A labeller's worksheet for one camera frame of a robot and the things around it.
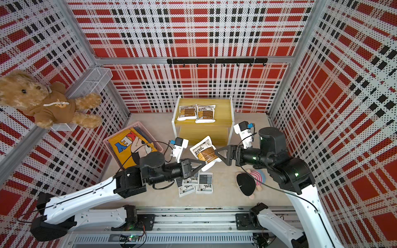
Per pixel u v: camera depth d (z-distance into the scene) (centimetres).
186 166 50
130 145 93
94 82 86
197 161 57
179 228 74
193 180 86
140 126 107
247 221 73
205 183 86
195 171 54
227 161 47
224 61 89
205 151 58
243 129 50
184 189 83
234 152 49
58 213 39
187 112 72
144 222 74
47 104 54
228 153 47
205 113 73
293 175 36
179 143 55
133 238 69
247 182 79
